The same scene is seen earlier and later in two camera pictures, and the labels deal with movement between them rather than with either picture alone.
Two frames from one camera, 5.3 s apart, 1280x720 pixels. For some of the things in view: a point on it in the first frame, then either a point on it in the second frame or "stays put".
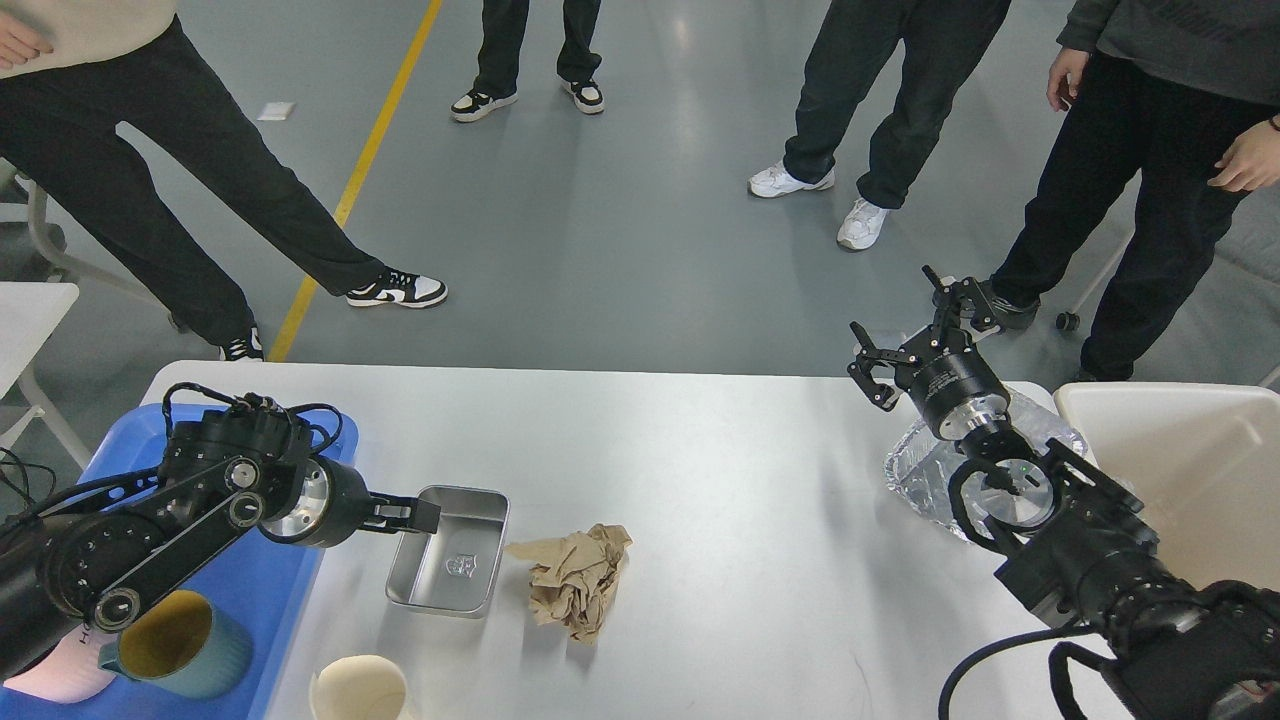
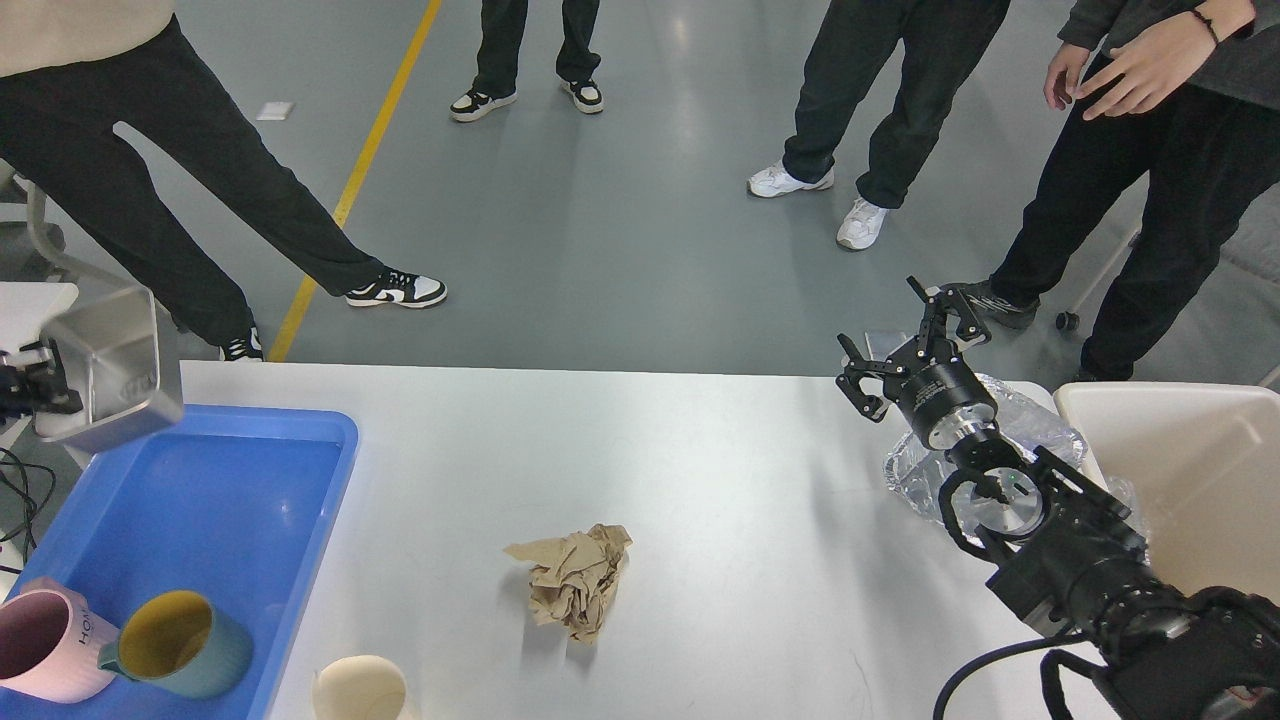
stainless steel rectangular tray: (453, 571) to (114, 366)
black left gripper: (329, 507) to (15, 392)
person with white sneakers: (944, 43) stays put
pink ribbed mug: (70, 671) stays put
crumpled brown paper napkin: (572, 577) stays put
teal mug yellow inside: (184, 644) stays put
